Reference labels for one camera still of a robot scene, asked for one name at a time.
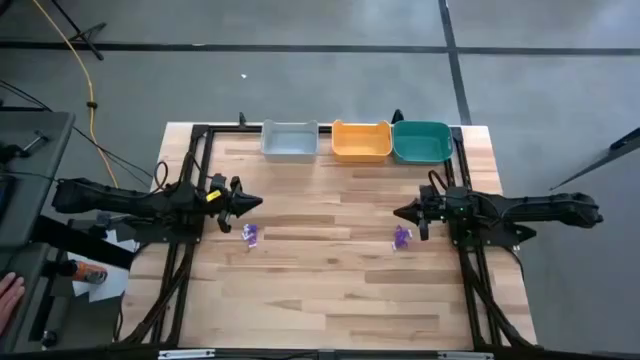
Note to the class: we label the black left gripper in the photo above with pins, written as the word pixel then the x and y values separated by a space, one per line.
pixel 222 205

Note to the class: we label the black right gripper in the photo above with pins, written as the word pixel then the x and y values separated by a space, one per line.
pixel 434 207

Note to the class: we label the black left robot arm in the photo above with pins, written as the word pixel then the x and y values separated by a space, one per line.
pixel 125 202

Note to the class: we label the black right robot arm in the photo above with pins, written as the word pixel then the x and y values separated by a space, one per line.
pixel 540 210

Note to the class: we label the yellow tag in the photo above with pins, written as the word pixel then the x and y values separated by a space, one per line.
pixel 214 195

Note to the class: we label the teal plastic bin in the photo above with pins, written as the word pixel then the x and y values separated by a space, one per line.
pixel 422 142

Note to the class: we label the white plastic bin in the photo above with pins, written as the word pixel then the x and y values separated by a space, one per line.
pixel 290 142

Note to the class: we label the black clamp knob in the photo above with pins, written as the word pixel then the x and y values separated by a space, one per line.
pixel 397 117
pixel 242 120

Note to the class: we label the orange plastic bin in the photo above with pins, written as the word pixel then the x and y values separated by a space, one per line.
pixel 361 142

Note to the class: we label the white paper sheet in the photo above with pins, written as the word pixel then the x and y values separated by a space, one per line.
pixel 112 285

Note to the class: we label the orange spray can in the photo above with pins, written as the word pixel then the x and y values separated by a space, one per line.
pixel 87 272

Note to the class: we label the grey cart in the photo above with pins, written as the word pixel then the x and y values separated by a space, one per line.
pixel 35 190

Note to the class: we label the dark metal stand bar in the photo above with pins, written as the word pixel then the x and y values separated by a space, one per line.
pixel 627 139

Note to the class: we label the black tripod stand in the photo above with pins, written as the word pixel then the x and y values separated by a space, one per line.
pixel 82 36

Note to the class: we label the black round knob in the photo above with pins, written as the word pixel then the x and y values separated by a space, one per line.
pixel 48 339

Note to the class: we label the person's hand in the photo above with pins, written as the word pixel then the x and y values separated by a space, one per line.
pixel 9 300

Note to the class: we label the black aluminium table frame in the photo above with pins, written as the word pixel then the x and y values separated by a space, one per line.
pixel 230 128

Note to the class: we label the silver metal bracket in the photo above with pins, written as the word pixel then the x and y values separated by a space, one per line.
pixel 185 354
pixel 465 355

